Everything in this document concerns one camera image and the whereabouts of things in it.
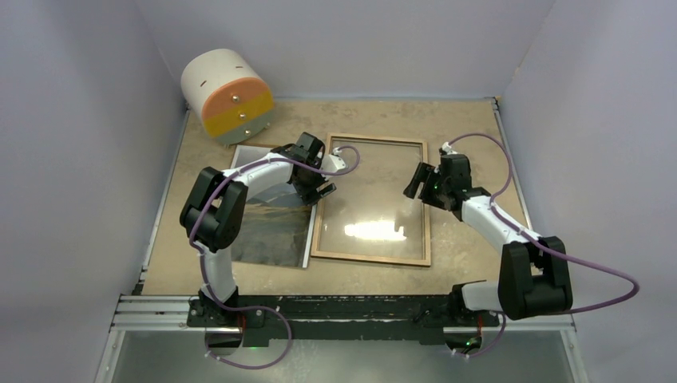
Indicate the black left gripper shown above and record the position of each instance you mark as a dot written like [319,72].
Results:
[310,195]

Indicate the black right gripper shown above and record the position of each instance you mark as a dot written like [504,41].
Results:
[425,173]

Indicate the mountain landscape photo print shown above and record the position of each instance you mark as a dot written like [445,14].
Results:
[275,230]

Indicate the wooden picture frame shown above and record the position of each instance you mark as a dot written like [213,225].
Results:
[370,259]

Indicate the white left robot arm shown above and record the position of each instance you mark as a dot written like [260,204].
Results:
[213,212]

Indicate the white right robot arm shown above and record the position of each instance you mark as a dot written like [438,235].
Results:
[531,281]

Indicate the round white drawer cabinet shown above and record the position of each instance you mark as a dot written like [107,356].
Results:
[232,102]

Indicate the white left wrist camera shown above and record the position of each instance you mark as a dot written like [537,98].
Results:
[332,165]

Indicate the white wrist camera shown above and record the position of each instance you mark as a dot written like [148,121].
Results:
[446,149]
[332,165]

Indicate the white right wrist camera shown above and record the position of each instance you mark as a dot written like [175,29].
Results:
[446,149]

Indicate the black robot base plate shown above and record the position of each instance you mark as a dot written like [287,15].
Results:
[424,318]

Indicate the aluminium rail frame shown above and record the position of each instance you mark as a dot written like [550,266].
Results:
[150,341]

